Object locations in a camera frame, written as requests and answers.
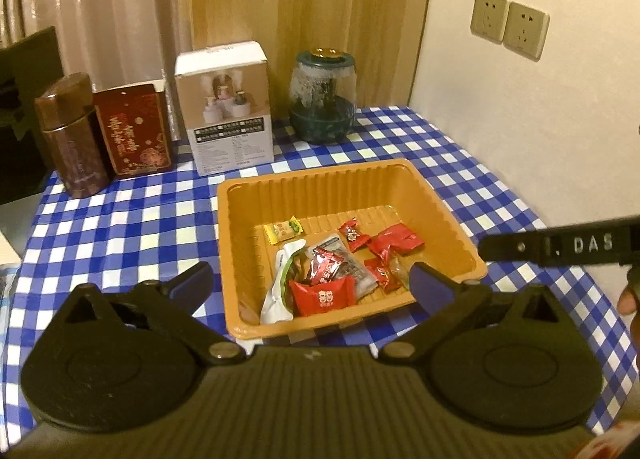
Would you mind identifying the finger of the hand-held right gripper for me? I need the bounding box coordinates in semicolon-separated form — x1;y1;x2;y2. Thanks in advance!
477;229;548;265

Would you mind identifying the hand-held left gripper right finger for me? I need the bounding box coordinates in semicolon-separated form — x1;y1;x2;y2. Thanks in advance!
377;261;577;365

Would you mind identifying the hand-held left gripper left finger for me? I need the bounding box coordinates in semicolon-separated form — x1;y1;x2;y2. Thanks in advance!
47;261;248;366

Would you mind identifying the small red candy packet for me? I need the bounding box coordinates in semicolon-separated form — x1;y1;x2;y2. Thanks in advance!
364;259;401;295
336;217;372;254

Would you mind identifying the red twisted candy packet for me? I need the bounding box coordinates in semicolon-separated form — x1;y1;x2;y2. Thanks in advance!
369;221;425;264

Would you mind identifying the clear packet with dark snack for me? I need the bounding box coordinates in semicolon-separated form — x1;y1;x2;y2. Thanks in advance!
300;234;381;300

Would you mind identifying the white green snack pouch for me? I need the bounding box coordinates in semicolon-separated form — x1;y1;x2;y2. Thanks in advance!
260;239;308;326

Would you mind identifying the yellow candy packet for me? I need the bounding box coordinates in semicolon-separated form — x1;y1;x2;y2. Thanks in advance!
263;216;305;246

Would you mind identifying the red striped snack packet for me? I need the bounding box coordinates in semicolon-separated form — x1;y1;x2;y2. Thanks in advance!
305;246;346;287

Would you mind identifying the large red pillow packet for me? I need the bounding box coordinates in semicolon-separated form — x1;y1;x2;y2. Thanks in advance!
288;274;358;318

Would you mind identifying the orange plastic tray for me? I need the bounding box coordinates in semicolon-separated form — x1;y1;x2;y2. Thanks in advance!
216;159;488;340

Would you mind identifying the person's right hand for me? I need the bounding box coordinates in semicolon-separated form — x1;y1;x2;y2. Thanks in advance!
617;284;640;317

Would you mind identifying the blue checkered tablecloth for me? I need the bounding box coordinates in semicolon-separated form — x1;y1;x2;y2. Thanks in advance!
0;105;632;435

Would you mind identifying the white product box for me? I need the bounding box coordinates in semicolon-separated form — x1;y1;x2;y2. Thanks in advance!
173;40;274;177

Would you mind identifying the red tin box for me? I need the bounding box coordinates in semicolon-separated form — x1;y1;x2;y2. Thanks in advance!
92;80;175;177

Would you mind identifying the brown tin canister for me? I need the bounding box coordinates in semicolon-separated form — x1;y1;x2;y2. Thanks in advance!
34;72;111;200

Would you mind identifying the glass jar with green base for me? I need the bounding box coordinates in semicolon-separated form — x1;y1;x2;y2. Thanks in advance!
288;49;358;146

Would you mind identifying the beige wall socket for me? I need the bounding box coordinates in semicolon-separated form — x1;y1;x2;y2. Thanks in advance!
501;1;550;60
470;0;510;43

